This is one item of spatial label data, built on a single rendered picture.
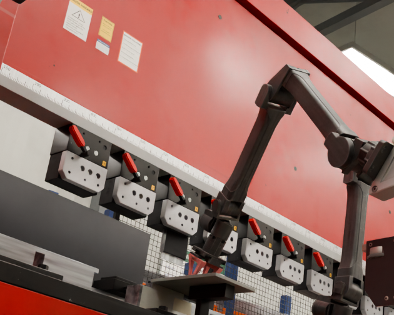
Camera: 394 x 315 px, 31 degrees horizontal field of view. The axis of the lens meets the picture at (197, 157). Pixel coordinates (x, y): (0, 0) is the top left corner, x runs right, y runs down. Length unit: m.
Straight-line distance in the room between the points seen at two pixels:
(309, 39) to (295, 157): 0.55
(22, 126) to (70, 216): 4.23
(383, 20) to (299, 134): 5.97
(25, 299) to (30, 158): 5.09
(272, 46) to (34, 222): 1.16
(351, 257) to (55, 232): 1.06
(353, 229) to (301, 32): 1.10
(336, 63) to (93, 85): 1.42
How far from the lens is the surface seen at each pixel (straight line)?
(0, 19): 1.71
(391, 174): 1.60
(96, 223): 2.71
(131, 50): 2.24
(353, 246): 2.19
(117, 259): 2.76
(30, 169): 6.74
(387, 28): 8.89
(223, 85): 2.54
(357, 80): 3.34
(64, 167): 1.96
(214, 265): 2.17
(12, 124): 6.77
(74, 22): 2.13
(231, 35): 2.66
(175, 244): 2.25
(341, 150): 1.69
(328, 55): 3.17
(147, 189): 2.16
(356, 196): 2.25
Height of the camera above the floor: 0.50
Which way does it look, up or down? 24 degrees up
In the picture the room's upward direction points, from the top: 8 degrees clockwise
